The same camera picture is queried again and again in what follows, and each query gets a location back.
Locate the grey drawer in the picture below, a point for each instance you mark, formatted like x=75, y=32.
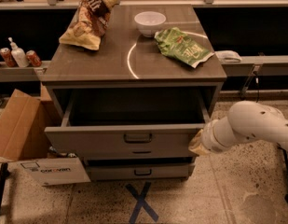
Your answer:
x=109, y=120
x=139, y=154
x=167, y=170

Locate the green chip bag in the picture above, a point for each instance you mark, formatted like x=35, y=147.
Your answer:
x=176, y=44

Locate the brown yellow chip bag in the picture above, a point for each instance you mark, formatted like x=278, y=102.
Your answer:
x=90, y=24

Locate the white pump bottle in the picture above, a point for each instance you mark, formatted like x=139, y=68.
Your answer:
x=18, y=54

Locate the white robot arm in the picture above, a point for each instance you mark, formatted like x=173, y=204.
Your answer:
x=245, y=122

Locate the grey drawer cabinet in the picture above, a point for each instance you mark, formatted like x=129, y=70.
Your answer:
x=127, y=59

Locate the grey bottom drawer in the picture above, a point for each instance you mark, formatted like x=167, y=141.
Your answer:
x=167, y=170

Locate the left red soda can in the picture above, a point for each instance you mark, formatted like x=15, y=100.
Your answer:
x=7, y=57

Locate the grey top drawer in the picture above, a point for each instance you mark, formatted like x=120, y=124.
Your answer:
x=109, y=120

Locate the black stand left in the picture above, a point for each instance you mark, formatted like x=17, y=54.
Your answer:
x=4, y=173

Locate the white bowl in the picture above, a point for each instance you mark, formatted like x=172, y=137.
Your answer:
x=149, y=22

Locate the right red soda can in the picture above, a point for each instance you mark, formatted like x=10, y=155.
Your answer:
x=33, y=58

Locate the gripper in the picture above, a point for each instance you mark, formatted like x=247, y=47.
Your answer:
x=208, y=139

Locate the red soda can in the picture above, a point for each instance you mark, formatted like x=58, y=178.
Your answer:
x=33, y=58
x=7, y=57

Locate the white folded cloth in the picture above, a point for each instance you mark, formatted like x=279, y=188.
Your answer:
x=228, y=56

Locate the brown cardboard box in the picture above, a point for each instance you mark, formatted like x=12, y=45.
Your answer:
x=22, y=125

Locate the grey middle drawer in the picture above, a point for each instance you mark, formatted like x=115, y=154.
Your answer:
x=139, y=154

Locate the white cardboard box flap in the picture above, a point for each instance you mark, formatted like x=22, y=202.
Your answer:
x=56, y=171

